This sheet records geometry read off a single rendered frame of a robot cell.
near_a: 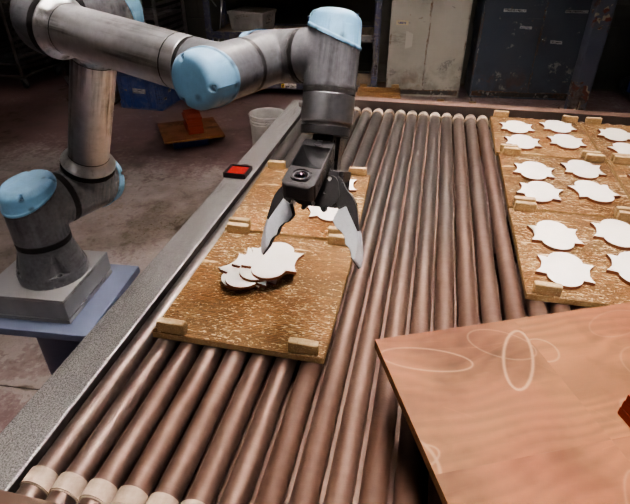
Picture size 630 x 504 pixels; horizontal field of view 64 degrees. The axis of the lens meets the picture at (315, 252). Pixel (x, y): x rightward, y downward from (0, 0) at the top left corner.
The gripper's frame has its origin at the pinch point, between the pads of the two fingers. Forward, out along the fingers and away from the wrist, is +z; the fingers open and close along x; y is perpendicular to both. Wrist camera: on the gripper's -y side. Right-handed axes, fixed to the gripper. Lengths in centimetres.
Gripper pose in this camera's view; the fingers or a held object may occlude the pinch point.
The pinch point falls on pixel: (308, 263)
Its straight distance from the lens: 74.6
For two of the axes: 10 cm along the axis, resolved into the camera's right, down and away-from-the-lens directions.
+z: -1.0, 9.8, 1.9
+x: -9.6, -1.4, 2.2
